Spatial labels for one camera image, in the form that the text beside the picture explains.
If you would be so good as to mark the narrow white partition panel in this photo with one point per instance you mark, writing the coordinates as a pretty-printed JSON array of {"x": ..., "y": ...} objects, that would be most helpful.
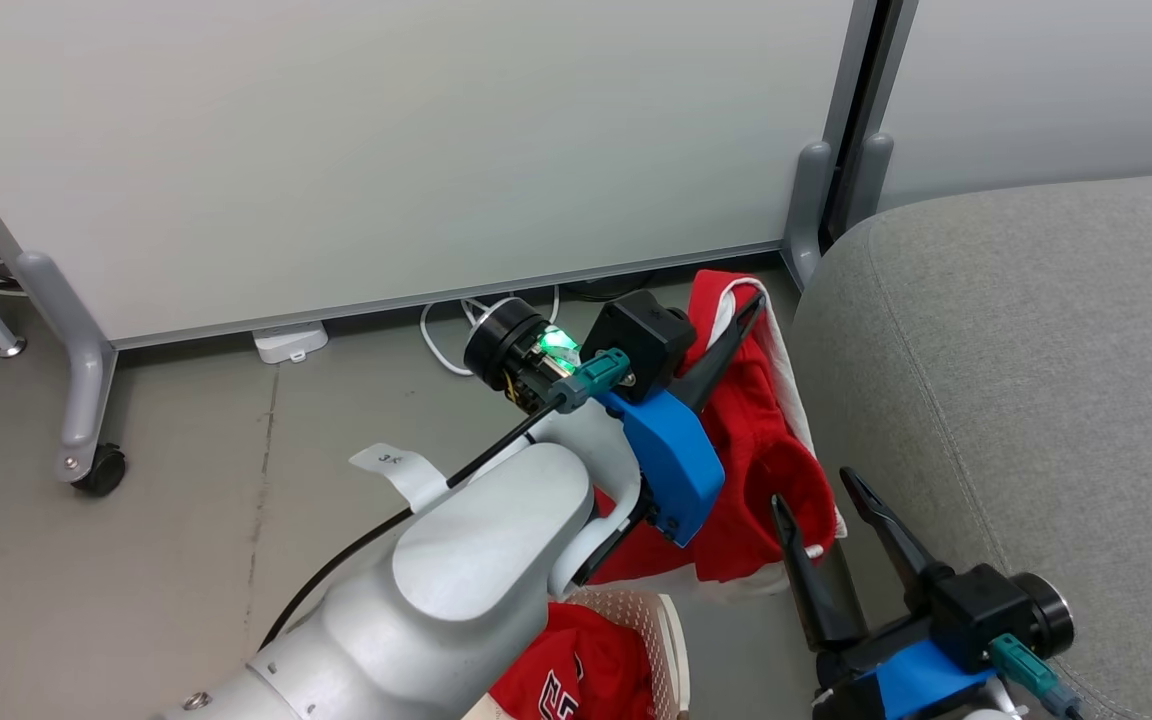
[{"x": 1046, "y": 90}]

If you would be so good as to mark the white perforated laundry basket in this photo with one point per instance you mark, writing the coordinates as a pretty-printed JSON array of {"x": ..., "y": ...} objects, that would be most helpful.
[{"x": 661, "y": 630}]

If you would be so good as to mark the white power adapter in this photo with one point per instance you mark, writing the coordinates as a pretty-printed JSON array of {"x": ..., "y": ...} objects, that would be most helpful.
[{"x": 289, "y": 342}]

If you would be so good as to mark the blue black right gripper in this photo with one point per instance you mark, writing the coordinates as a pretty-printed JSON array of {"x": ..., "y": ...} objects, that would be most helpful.
[{"x": 921, "y": 680}]

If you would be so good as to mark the large white partition panel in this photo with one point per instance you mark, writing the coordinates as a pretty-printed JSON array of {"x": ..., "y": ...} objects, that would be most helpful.
[{"x": 386, "y": 130}]

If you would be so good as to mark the red jersey with black print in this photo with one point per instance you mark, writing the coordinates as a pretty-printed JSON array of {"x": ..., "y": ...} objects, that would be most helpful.
[{"x": 586, "y": 670}]

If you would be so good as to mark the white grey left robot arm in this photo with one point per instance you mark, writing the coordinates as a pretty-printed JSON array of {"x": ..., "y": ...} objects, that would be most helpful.
[{"x": 476, "y": 560}]

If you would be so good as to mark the grey partition leg with caster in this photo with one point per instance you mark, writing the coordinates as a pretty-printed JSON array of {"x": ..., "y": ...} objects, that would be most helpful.
[{"x": 81, "y": 350}]

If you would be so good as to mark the grey fabric sofa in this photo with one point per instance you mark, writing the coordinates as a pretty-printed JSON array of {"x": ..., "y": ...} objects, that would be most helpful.
[{"x": 1056, "y": 400}]

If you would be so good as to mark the red shorts with white trim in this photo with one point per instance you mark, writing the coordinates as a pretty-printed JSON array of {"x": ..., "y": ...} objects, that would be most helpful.
[{"x": 766, "y": 440}]

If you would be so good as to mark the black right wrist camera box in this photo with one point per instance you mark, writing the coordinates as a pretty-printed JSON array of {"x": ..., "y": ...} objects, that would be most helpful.
[{"x": 981, "y": 610}]

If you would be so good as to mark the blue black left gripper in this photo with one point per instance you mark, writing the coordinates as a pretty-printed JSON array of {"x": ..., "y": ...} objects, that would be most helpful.
[{"x": 671, "y": 465}]

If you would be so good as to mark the grey partition foot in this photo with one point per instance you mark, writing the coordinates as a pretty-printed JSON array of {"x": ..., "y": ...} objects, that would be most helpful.
[
  {"x": 806, "y": 200},
  {"x": 868, "y": 185}
]

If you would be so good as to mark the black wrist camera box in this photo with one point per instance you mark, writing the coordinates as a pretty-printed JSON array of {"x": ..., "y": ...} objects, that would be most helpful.
[
  {"x": 981, "y": 610},
  {"x": 641, "y": 340}
]

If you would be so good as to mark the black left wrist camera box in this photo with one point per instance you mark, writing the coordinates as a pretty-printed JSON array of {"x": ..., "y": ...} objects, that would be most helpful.
[{"x": 641, "y": 340}]

